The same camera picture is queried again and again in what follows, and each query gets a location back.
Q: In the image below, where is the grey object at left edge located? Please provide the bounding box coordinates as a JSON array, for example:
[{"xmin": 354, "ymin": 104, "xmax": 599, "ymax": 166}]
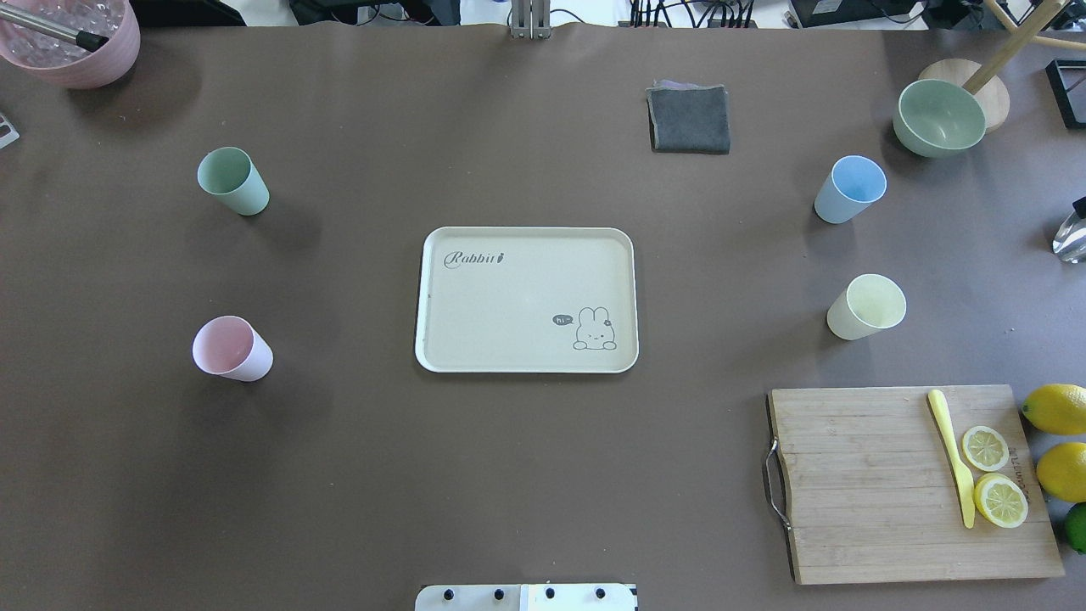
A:
[{"xmin": 0, "ymin": 115, "xmax": 20, "ymax": 149}]

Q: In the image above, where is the white control box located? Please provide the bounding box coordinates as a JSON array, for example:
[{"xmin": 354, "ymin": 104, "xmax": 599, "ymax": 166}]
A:
[{"xmin": 414, "ymin": 581, "xmax": 639, "ymax": 610}]

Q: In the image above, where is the round wooden stand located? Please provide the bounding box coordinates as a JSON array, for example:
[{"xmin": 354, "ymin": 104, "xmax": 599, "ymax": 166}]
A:
[{"xmin": 918, "ymin": 1, "xmax": 1083, "ymax": 133}]

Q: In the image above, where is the green lime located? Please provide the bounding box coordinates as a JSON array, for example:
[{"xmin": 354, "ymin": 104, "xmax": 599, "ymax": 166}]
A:
[{"xmin": 1063, "ymin": 502, "xmax": 1086, "ymax": 553}]

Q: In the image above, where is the pink bowl with ice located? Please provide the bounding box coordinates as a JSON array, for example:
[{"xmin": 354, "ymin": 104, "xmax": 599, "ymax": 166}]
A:
[{"xmin": 3, "ymin": 1, "xmax": 141, "ymax": 89}]

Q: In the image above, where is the yellow plastic knife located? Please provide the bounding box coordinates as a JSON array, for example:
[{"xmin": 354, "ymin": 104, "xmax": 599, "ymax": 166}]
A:
[{"xmin": 927, "ymin": 389, "xmax": 977, "ymax": 529}]

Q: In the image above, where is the lower lemon slice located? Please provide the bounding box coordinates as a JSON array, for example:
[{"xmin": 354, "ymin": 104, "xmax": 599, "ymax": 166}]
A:
[{"xmin": 973, "ymin": 473, "xmax": 1030, "ymax": 529}]

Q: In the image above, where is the cream yellow cup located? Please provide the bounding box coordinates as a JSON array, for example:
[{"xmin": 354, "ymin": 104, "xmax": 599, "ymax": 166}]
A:
[{"xmin": 826, "ymin": 273, "xmax": 907, "ymax": 340}]

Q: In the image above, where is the green cup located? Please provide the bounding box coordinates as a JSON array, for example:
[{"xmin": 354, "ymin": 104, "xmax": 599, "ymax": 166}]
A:
[{"xmin": 197, "ymin": 147, "xmax": 269, "ymax": 216}]

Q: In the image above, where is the upper lemon slice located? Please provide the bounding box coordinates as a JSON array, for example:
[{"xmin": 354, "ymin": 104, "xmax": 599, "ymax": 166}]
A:
[{"xmin": 960, "ymin": 425, "xmax": 1010, "ymax": 473}]

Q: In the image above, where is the black frame object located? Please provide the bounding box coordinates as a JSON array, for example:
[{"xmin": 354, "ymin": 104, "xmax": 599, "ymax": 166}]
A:
[{"xmin": 1044, "ymin": 59, "xmax": 1085, "ymax": 129}]

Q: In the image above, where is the pink cup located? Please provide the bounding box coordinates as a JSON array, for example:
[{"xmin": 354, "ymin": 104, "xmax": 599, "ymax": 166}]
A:
[{"xmin": 193, "ymin": 316, "xmax": 274, "ymax": 382}]

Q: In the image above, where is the wooden cutting board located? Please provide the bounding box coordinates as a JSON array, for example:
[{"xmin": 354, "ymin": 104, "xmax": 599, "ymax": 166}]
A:
[{"xmin": 768, "ymin": 385, "xmax": 1064, "ymax": 586}]

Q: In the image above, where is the cream rabbit tray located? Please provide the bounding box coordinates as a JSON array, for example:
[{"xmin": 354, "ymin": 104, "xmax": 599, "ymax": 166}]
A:
[{"xmin": 415, "ymin": 226, "xmax": 640, "ymax": 374}]

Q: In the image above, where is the dark grey folded cloth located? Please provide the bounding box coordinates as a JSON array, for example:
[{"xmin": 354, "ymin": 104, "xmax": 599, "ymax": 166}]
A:
[{"xmin": 647, "ymin": 80, "xmax": 731, "ymax": 154}]

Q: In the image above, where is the blue cup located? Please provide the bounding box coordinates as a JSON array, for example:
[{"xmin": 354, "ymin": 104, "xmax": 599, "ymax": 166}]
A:
[{"xmin": 815, "ymin": 154, "xmax": 887, "ymax": 224}]

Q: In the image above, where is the lemon slice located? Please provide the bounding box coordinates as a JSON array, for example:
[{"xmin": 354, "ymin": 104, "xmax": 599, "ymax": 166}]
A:
[
  {"xmin": 960, "ymin": 425, "xmax": 1010, "ymax": 473},
  {"xmin": 973, "ymin": 473, "xmax": 1030, "ymax": 529}
]

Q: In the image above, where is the whole lemon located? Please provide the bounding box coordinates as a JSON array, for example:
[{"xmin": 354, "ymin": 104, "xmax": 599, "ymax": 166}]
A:
[
  {"xmin": 1036, "ymin": 442, "xmax": 1085, "ymax": 502},
  {"xmin": 1022, "ymin": 384, "xmax": 1085, "ymax": 434}
]

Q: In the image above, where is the green bowl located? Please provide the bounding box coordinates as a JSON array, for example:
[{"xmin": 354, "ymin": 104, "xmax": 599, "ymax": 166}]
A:
[{"xmin": 893, "ymin": 80, "xmax": 988, "ymax": 160}]

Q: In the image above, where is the metal scoop handle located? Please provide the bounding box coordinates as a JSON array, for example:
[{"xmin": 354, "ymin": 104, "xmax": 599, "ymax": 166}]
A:
[{"xmin": 1, "ymin": 3, "xmax": 109, "ymax": 52}]

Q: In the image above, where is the upper whole lemon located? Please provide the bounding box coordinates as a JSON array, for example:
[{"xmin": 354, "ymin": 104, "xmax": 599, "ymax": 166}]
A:
[{"xmin": 1022, "ymin": 384, "xmax": 1085, "ymax": 434}]

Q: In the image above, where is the lower whole lemon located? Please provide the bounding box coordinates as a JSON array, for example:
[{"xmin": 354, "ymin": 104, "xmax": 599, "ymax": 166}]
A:
[{"xmin": 1036, "ymin": 442, "xmax": 1085, "ymax": 502}]

